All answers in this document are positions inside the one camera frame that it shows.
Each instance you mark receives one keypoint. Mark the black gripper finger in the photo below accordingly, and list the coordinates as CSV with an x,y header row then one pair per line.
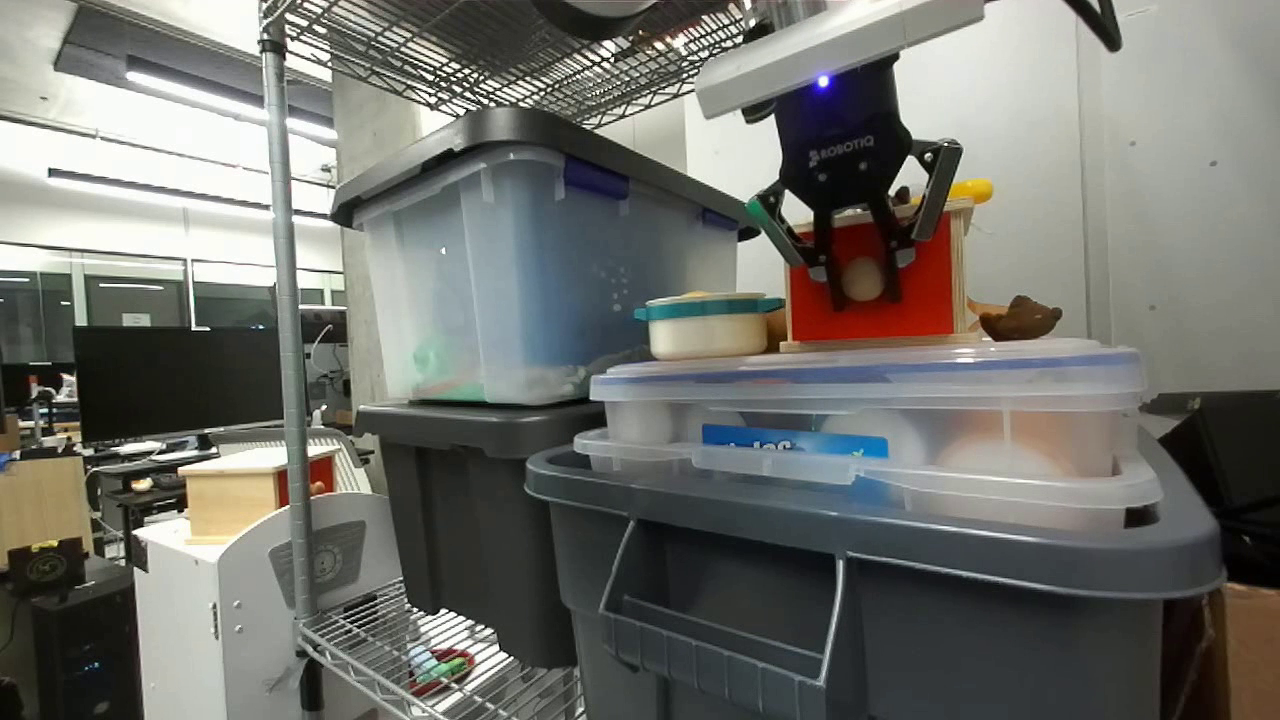
x,y
827,263
932,200

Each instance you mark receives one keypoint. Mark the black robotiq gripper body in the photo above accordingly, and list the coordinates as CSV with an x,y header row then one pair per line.
x,y
841,133

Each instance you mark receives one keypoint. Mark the red drawer with wooden knob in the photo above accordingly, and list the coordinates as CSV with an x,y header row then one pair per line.
x,y
932,305

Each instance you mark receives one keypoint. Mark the yellow toy food piece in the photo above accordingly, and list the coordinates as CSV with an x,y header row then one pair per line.
x,y
968,188

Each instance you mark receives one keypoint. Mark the red wooden box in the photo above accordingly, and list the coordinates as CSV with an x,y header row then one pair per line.
x,y
962,264

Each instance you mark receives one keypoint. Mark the dark brown toy food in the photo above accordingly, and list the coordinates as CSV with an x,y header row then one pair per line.
x,y
1025,319

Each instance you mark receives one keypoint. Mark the clear flat container blue rim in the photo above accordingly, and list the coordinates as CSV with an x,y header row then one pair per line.
x,y
1014,403

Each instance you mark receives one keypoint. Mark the clear flat storage container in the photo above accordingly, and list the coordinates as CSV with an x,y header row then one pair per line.
x,y
1041,501

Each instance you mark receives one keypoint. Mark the clear tote with dark lid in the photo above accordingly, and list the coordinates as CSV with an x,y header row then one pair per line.
x,y
504,283

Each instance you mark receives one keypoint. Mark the large grey tote bin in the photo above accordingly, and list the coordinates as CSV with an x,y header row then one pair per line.
x,y
932,643

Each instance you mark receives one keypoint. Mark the dark grey tote bin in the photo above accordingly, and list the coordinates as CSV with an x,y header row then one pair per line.
x,y
464,520

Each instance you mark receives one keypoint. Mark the brown cardboard box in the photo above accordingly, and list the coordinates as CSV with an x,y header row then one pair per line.
x,y
1255,652

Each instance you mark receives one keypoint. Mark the small green red toy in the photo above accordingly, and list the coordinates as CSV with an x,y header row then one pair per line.
x,y
435,666

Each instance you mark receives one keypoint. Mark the long ceiling light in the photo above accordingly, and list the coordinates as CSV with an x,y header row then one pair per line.
x,y
201,188
225,104

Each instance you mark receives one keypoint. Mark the small pale wooden box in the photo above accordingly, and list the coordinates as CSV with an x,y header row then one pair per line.
x,y
225,501

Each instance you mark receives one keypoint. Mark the black computer monitor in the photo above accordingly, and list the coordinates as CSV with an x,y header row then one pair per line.
x,y
173,380

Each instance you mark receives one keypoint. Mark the white toy cabinet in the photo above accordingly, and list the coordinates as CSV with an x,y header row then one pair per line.
x,y
201,626

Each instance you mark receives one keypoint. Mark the tan wooden crate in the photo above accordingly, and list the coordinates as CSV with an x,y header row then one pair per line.
x,y
43,501

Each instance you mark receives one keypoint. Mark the black computer tower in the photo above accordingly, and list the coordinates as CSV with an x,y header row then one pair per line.
x,y
83,644

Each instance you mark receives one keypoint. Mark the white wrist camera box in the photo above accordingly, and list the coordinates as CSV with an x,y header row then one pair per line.
x,y
827,54

